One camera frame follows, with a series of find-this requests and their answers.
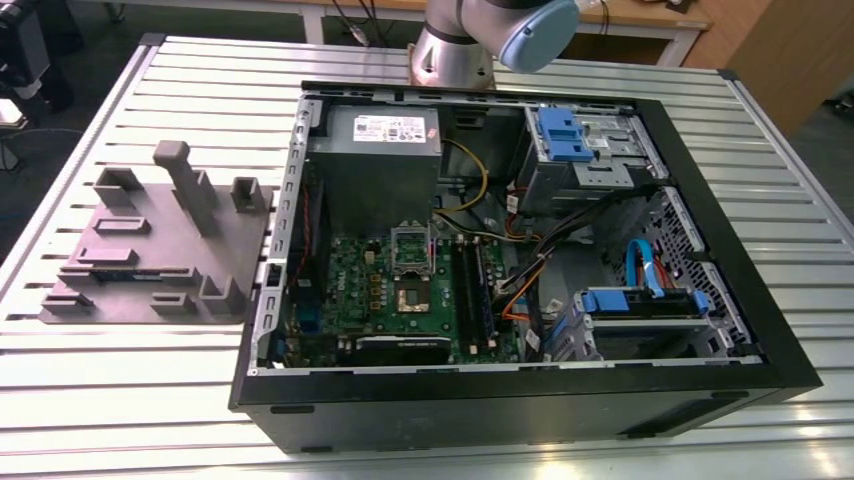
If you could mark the black graphics card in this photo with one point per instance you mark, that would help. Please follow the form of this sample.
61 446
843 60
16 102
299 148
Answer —
400 346

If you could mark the green motherboard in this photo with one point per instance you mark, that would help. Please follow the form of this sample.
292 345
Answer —
353 280

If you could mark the black PC case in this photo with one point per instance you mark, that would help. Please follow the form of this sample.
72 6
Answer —
467 415

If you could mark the CPU socket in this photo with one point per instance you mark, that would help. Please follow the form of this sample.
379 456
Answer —
413 298

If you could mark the grey parts rack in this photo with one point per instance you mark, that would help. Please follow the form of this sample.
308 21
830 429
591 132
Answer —
166 250

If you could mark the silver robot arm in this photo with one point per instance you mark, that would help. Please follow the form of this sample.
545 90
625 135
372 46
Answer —
453 55

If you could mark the metal locking lever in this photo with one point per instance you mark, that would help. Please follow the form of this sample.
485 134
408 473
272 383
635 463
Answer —
436 255

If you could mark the wooden desk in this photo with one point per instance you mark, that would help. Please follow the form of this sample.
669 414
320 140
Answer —
656 22

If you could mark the hard disk in blue carrier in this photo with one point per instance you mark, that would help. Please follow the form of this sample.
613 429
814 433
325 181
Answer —
607 301

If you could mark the metal disk bay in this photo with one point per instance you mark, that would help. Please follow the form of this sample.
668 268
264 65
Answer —
667 324

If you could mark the blue expansion slot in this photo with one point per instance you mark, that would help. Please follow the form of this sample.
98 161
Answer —
308 320

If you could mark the black RAM slot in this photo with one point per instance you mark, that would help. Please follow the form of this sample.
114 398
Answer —
483 300
471 300
463 300

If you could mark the grey power supply unit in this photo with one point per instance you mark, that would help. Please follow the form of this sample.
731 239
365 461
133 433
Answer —
373 185

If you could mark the metal drive cage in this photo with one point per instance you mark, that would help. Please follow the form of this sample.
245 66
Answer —
603 180

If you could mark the blue plastic drive bracket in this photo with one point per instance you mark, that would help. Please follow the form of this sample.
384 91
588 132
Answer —
559 135

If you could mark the wooden cabinet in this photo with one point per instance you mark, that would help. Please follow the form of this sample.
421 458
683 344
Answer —
787 60

